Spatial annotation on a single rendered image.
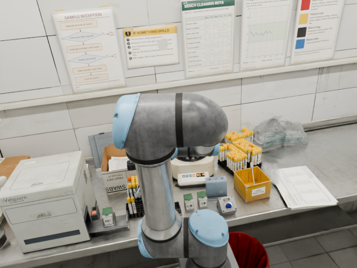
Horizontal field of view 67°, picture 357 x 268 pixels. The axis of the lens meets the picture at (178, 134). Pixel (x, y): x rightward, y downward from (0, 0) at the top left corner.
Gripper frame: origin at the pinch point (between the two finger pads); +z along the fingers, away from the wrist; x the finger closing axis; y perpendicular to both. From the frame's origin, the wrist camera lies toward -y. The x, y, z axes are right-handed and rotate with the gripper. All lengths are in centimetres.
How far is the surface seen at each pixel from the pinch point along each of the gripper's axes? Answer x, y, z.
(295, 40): 58, 66, -90
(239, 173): 13, 49, -19
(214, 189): 7.3, 37.4, -8.5
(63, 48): 58, -51, -34
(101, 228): -2.5, -8.5, 19.7
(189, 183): 18.7, 29.9, -1.2
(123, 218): 0.8, -0.3, 14.9
